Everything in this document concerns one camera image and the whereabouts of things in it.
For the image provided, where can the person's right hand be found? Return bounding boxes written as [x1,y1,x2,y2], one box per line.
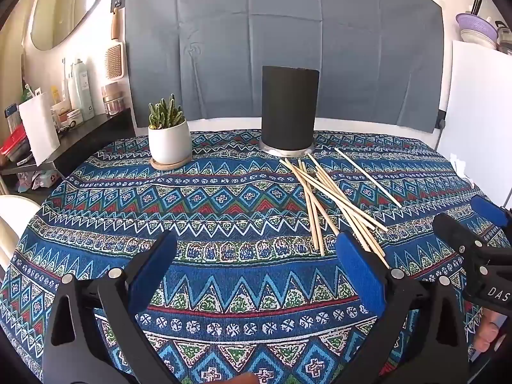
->
[473,313,505,355]

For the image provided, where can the steel pot with lid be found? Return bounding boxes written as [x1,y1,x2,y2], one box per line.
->
[495,20,512,54]

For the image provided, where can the wooden hairbrush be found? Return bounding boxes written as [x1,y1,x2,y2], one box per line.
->
[105,8,124,81]

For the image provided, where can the white chair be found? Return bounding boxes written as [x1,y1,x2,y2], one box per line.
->
[0,195,41,273]

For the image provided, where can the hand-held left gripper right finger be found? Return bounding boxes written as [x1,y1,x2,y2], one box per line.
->
[335,231,473,384]

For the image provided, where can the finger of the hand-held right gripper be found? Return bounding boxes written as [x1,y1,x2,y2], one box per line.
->
[470,196,512,245]
[433,213,487,273]

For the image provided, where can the tall white bottle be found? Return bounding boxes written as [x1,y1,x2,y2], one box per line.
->
[71,59,95,121]

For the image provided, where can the red box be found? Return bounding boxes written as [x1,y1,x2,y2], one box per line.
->
[0,126,30,157]

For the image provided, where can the purple colander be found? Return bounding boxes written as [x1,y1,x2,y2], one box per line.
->
[456,13,494,41]

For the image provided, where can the group of wooden chopsticks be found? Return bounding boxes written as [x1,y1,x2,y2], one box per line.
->
[279,153,390,269]

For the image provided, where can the black cylindrical utensil holder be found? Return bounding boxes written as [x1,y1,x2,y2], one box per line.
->
[259,65,321,157]

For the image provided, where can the stack of white bowls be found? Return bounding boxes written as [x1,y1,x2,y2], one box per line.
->
[460,28,497,51]

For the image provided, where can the potted cactus in white pot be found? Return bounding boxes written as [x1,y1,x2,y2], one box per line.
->
[147,94,193,165]

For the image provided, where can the pink glass jar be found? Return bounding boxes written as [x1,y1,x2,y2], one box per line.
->
[102,82,124,115]

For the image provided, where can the single long wooden chopstick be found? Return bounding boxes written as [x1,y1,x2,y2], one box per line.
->
[334,147,403,209]

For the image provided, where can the black side shelf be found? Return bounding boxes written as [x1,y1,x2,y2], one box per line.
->
[0,108,134,187]

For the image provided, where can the oval wall mirror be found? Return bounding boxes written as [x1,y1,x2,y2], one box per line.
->
[30,0,116,51]

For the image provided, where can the white foam board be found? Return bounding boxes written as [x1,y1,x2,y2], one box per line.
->
[438,40,512,211]

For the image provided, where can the grey cloth backdrop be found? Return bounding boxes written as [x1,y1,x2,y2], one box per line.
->
[124,0,444,137]

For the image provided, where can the white tissue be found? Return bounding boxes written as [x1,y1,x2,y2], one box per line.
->
[448,153,469,179]

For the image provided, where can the tissue pack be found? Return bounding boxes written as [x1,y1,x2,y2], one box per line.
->
[18,170,62,191]

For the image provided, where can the blue patterned tablecloth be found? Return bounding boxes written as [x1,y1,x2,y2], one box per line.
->
[0,128,512,384]

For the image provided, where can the white paper bag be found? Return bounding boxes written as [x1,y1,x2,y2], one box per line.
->
[18,92,60,166]

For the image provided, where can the round wooden coaster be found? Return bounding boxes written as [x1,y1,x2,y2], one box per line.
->
[150,155,193,170]

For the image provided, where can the person's left hand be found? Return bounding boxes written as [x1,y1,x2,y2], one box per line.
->
[218,372,260,384]

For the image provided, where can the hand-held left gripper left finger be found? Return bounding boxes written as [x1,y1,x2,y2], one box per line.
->
[42,231,179,384]

